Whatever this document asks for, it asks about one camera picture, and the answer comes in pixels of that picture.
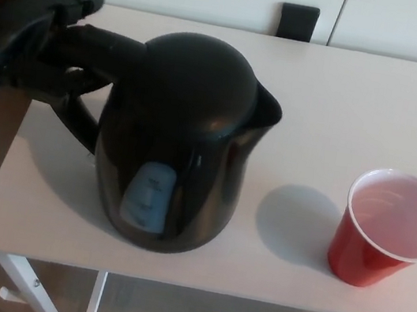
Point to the red plastic cup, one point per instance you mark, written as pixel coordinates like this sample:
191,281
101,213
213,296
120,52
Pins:
358,265

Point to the black electric kettle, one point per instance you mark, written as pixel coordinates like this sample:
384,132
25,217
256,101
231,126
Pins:
179,139

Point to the white floor doorstop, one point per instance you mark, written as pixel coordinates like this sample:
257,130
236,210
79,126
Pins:
11,294

